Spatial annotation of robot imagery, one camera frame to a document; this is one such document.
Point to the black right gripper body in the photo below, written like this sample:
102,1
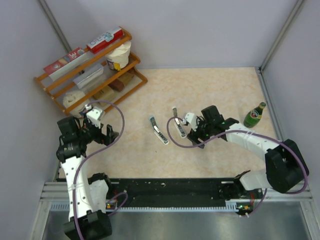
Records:
202,133

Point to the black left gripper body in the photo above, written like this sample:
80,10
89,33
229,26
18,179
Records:
97,135

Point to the white staple box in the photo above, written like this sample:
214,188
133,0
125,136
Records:
177,123

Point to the light blue stapler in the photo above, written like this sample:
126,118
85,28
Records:
157,131

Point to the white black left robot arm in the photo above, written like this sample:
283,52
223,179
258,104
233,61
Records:
87,218

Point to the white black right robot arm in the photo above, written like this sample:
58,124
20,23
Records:
284,164

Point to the brown cardboard box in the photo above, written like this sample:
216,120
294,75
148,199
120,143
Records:
106,93

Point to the dark brown box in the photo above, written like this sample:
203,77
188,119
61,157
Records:
121,82

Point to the silver foil box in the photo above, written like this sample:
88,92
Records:
89,75

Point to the green glass bottle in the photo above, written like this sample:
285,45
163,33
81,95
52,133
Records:
254,116

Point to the orange wooden shelf rack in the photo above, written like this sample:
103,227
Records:
104,70

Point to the red white wrap box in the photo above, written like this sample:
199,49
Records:
66,63

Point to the red white foil box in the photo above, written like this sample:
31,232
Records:
104,40

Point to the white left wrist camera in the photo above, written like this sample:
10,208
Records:
94,115

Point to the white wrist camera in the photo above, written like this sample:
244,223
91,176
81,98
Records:
94,115
190,119

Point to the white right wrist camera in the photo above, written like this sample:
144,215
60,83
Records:
190,119

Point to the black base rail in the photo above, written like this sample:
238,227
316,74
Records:
180,192

